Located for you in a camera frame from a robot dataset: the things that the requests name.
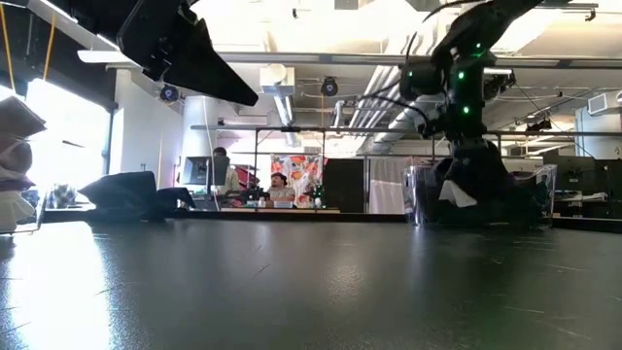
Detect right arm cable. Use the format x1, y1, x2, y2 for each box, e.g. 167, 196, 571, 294
357, 0, 487, 138

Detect person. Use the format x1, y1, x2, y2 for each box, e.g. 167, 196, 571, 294
265, 171, 298, 203
212, 146, 243, 195

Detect pink towel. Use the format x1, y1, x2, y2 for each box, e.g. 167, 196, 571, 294
0, 95, 49, 172

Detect black computer monitor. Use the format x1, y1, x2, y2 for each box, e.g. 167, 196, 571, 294
181, 155, 230, 189

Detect yellow hanging strap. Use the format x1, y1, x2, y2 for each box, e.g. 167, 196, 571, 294
42, 14, 58, 82
0, 4, 16, 93

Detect silver ventilation ducts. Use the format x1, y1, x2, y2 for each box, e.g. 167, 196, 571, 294
334, 28, 448, 157

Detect navy blue towel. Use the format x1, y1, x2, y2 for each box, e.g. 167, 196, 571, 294
77, 170, 196, 223

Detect dark desktop monitors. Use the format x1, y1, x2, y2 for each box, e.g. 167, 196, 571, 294
536, 154, 622, 219

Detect colourful painting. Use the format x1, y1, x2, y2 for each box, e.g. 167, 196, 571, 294
270, 154, 326, 208

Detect black cabinet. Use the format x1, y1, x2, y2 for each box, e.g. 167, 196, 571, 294
323, 157, 366, 214

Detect dark teal towel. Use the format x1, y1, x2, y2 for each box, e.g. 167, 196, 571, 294
527, 182, 553, 218

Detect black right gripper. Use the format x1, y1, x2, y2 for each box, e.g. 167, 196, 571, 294
444, 136, 506, 171

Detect white ceiling box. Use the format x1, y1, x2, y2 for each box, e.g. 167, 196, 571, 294
259, 65, 296, 96

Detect white wall air unit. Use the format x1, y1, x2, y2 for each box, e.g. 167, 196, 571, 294
586, 90, 622, 117

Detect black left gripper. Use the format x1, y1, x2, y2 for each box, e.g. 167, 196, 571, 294
116, 0, 259, 107

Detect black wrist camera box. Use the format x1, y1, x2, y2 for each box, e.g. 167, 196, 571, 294
398, 60, 444, 102

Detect clear plastic bin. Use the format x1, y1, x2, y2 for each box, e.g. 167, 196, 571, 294
0, 184, 49, 237
401, 163, 559, 228

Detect white curtain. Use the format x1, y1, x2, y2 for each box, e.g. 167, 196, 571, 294
367, 156, 408, 215

